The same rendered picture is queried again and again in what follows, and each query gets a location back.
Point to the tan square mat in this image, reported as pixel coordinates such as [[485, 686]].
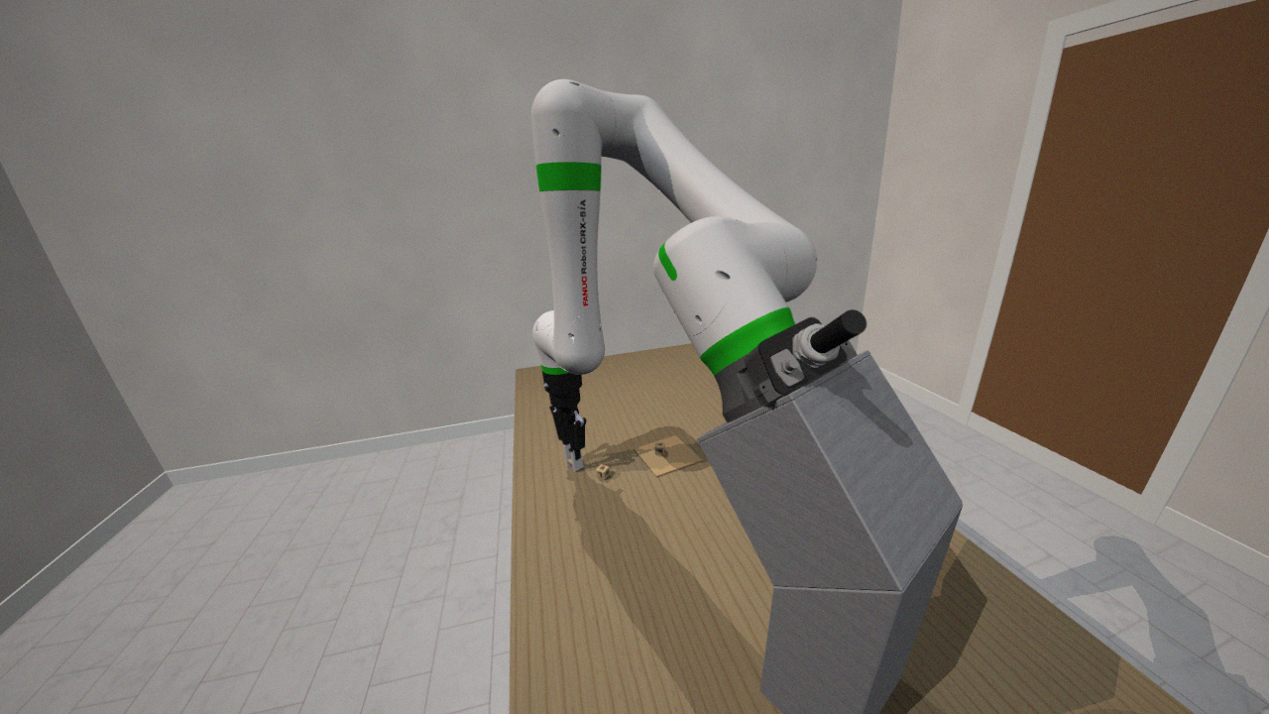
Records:
[[677, 455]]

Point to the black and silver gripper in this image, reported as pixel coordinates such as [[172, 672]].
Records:
[[568, 416]]

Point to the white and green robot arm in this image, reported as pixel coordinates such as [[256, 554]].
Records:
[[719, 274]]

